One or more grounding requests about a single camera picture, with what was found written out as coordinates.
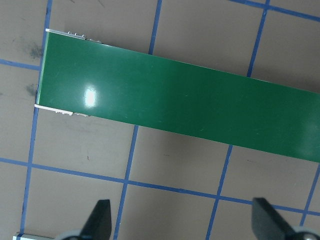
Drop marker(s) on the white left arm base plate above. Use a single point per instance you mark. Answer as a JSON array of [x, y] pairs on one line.
[[32, 237]]

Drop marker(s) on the green conveyor belt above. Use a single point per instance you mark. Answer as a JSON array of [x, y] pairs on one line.
[[175, 100]]

